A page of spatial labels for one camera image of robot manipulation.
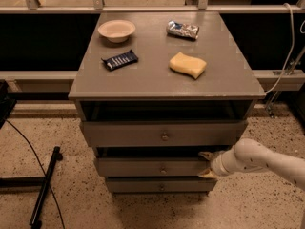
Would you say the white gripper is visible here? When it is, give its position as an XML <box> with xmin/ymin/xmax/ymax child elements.
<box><xmin>198</xmin><ymin>150</ymin><xmax>236</xmax><ymax>179</ymax></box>

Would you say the white ceramic bowl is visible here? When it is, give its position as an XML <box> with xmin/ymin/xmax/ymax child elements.
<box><xmin>97</xmin><ymin>20</ymin><xmax>135</xmax><ymax>43</ymax></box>

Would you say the silver crumpled chip bag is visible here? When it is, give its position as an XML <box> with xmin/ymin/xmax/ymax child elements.
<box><xmin>166</xmin><ymin>20</ymin><xmax>199</xmax><ymax>40</ymax></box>

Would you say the black floor cable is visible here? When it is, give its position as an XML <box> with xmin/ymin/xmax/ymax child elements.
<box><xmin>5</xmin><ymin>119</ymin><xmax>66</xmax><ymax>229</ymax></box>

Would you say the dark blue snack packet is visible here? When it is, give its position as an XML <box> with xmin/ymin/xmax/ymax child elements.
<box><xmin>101</xmin><ymin>50</ymin><xmax>138</xmax><ymax>71</ymax></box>

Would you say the yellow sponge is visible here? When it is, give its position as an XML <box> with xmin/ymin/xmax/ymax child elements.
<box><xmin>169</xmin><ymin>52</ymin><xmax>207</xmax><ymax>79</ymax></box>

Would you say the grey bottom drawer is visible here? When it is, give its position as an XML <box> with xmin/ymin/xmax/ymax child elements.
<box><xmin>105</xmin><ymin>177</ymin><xmax>216</xmax><ymax>194</ymax></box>

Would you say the grey drawer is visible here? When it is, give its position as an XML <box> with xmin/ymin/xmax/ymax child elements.
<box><xmin>105</xmin><ymin>177</ymin><xmax>216</xmax><ymax>194</ymax></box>
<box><xmin>94</xmin><ymin>157</ymin><xmax>211</xmax><ymax>177</ymax></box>
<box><xmin>80</xmin><ymin>120</ymin><xmax>248</xmax><ymax>147</ymax></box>

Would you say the grey top drawer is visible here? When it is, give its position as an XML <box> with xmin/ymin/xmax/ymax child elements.
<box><xmin>80</xmin><ymin>120</ymin><xmax>248</xmax><ymax>147</ymax></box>

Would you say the metal railing frame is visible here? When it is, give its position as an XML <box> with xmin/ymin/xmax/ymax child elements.
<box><xmin>0</xmin><ymin>0</ymin><xmax>305</xmax><ymax>15</ymax></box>

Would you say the white hanging cable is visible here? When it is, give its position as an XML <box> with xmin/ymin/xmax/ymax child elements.
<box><xmin>264</xmin><ymin>2</ymin><xmax>296</xmax><ymax>94</ymax></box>

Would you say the grey wooden drawer cabinet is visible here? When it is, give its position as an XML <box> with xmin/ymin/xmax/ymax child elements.
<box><xmin>68</xmin><ymin>10</ymin><xmax>267</xmax><ymax>196</ymax></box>

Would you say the black metal stand base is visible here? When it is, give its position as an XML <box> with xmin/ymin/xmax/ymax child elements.
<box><xmin>0</xmin><ymin>146</ymin><xmax>63</xmax><ymax>229</ymax></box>

